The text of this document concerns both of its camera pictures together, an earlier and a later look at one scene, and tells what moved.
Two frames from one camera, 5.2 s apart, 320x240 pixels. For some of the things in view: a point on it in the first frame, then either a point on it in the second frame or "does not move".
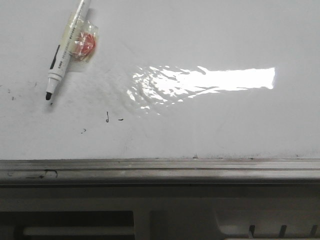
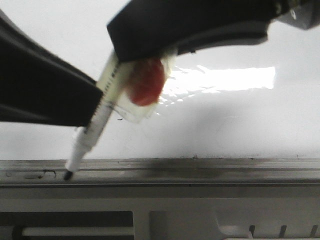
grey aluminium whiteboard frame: x=161 y=172 does not move
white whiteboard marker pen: x=58 y=66 -> x=86 y=136
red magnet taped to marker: x=85 y=42 -> x=143 y=82
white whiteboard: x=169 y=79 does not move
